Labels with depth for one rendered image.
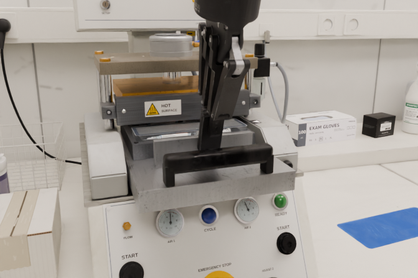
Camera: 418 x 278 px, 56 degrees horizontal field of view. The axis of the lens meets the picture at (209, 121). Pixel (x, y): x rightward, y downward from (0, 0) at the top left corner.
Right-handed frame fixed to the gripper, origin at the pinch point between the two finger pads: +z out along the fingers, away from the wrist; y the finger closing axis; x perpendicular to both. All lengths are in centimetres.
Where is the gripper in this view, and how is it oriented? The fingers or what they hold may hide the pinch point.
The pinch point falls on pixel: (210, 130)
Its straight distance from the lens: 54.3
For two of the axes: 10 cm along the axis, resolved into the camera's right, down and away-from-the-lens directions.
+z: -1.0, 8.3, 5.5
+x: 9.5, -0.8, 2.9
